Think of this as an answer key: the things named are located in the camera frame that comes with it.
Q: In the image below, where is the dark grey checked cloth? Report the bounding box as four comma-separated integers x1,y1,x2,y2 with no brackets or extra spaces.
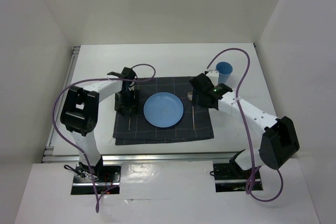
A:
113,76,214,145

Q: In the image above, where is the blue plastic cup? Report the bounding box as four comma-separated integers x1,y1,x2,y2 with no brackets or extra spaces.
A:
216,61,233,84

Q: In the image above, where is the aluminium left rail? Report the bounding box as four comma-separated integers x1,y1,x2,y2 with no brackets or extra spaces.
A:
41,46,81,156

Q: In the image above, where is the aluminium front rail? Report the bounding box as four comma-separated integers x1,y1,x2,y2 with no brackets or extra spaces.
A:
41,152,236,163

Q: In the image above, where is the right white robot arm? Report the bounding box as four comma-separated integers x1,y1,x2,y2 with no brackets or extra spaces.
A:
189,73,300,178

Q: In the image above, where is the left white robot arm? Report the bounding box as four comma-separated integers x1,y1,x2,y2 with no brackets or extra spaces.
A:
60,67,139,182

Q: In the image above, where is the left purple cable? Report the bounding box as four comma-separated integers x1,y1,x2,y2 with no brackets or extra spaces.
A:
52,63,156,213

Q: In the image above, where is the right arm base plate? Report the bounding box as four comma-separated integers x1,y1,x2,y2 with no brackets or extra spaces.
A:
209,151,251,193

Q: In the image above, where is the aluminium rail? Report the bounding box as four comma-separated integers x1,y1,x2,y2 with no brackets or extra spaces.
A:
41,46,81,156
41,152,236,163

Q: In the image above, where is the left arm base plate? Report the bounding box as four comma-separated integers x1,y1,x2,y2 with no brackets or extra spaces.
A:
64,165,121,195

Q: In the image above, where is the purple cable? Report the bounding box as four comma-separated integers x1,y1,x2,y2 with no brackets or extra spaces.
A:
205,48,284,202
52,63,156,213

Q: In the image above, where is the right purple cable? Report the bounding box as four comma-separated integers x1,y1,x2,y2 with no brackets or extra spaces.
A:
205,48,284,202

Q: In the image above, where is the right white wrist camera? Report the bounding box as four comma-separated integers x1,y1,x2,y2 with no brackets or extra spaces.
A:
204,70,219,86

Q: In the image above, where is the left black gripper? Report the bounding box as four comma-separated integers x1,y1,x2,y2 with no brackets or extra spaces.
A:
114,88,139,115

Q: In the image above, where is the blue plastic plate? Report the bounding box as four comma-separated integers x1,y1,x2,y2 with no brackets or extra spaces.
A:
143,92,184,128

